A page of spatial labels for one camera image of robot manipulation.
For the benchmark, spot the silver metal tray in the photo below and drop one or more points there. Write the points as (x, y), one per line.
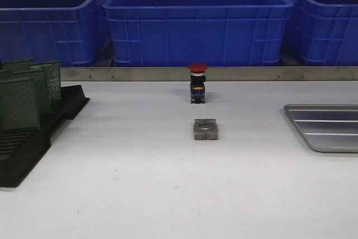
(325, 128)

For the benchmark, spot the green circuit board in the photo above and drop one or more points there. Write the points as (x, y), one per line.
(19, 65)
(5, 74)
(42, 92)
(52, 71)
(19, 108)

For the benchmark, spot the gray square mounting block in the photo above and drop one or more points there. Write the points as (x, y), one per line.
(205, 129)

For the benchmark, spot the metal table edge rail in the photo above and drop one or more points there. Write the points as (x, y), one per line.
(174, 74)

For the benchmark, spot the blue plastic bin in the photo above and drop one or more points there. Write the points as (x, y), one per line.
(323, 32)
(74, 32)
(177, 33)

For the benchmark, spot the red emergency stop button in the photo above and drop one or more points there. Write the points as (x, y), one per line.
(197, 86)

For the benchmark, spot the center blue plastic bin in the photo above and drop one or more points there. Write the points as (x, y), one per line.
(177, 33)

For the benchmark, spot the left blue plastic bin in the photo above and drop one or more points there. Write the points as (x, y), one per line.
(74, 32)

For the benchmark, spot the right blue plastic bin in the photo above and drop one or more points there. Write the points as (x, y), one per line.
(323, 32)

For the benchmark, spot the black slotted board rack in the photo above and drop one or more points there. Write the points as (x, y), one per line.
(22, 150)

